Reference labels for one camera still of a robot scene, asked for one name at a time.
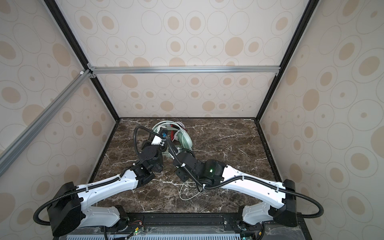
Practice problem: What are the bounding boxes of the pale green headphone cable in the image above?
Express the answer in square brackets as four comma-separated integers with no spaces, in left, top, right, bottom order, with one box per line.
[152,120,205,202]

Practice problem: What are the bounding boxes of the green headphones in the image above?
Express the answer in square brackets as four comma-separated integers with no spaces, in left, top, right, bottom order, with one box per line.
[152,121,195,156]

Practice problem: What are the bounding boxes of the red headphone cable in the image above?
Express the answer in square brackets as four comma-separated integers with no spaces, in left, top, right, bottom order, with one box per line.
[169,121,187,142]

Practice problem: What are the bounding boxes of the white black headphones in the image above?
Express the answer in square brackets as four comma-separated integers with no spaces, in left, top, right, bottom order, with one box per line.
[169,121,187,134]

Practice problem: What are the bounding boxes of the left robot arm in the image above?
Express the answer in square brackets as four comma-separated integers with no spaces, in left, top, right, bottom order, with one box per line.
[33,126,168,238]

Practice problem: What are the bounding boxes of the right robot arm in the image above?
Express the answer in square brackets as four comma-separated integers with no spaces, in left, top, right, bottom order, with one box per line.
[170,151,324,227]

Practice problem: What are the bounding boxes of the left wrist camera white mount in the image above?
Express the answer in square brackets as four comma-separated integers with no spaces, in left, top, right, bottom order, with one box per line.
[151,127,168,147]

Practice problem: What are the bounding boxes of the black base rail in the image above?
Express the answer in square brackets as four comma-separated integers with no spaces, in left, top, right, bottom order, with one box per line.
[54,213,312,240]

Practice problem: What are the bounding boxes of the horizontal aluminium frame bar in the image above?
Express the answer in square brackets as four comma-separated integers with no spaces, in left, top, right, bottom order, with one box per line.
[90,66,281,74]

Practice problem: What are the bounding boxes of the left diagonal aluminium frame bar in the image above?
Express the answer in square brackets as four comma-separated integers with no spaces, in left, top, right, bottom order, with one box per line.
[1,70,91,175]

